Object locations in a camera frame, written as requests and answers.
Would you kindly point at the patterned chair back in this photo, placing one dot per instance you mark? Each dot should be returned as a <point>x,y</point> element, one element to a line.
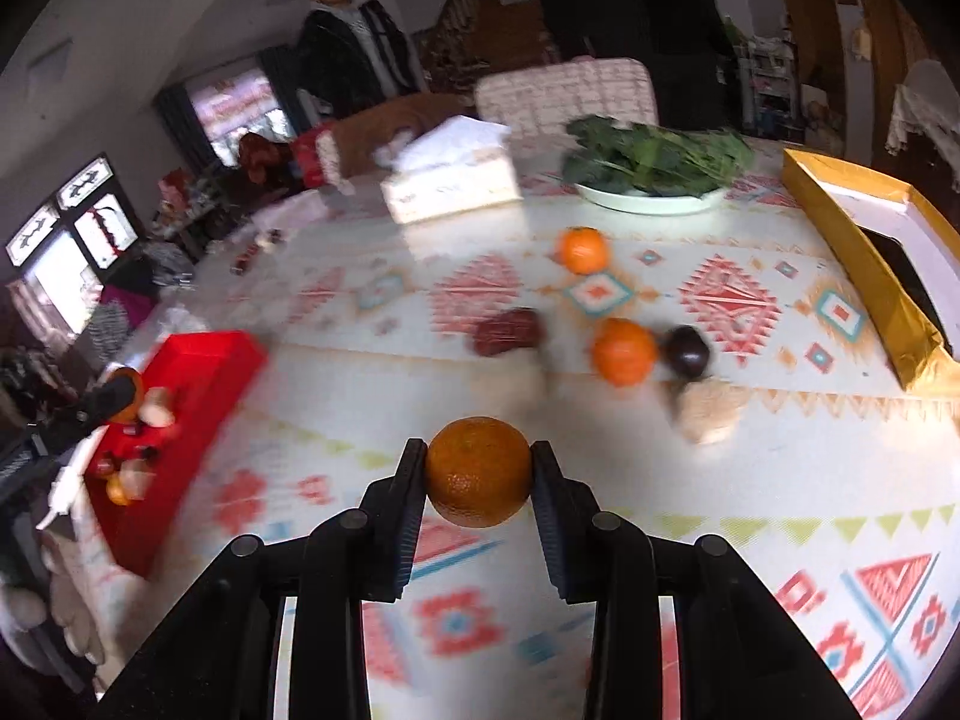
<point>562,97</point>

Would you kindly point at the magenta cloth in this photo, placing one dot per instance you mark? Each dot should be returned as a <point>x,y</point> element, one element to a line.
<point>131,307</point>

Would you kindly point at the bright window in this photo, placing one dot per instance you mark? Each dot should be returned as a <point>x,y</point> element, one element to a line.
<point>232,109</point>

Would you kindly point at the wooden staircase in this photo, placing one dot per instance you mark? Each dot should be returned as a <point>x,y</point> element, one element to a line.
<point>480,15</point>

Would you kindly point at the red plastic box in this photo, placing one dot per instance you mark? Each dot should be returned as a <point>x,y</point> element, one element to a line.
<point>202,382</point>

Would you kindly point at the dark framed window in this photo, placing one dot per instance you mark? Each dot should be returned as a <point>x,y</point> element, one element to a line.
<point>75,240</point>

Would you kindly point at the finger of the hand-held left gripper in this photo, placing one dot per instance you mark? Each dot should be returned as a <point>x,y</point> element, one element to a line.
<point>101,401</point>

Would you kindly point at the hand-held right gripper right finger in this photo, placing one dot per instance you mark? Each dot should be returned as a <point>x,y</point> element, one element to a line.
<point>551,540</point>

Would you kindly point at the small dark red object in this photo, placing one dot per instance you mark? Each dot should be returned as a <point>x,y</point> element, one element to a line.
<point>241,266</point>

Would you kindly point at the metal storage rack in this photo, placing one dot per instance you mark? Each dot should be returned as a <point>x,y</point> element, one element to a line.
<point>769,79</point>

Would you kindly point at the red bag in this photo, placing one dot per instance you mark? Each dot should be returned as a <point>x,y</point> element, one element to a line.
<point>311,157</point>

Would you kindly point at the gold cardboard box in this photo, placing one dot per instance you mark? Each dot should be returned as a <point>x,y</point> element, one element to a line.
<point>862,255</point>

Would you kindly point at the white oval plate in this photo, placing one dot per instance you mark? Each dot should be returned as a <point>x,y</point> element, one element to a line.
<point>652,203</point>

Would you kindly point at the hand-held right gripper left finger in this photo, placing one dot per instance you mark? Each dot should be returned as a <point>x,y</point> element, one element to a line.
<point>411,532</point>

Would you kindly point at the white tissue box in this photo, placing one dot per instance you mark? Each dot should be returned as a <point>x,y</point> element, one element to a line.
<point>450,187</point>

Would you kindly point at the green leafy vegetables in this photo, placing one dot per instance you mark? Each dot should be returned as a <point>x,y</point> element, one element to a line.
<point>652,154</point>

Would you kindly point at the white lace cloth cover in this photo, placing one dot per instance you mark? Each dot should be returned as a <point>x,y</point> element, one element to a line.
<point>926,105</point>

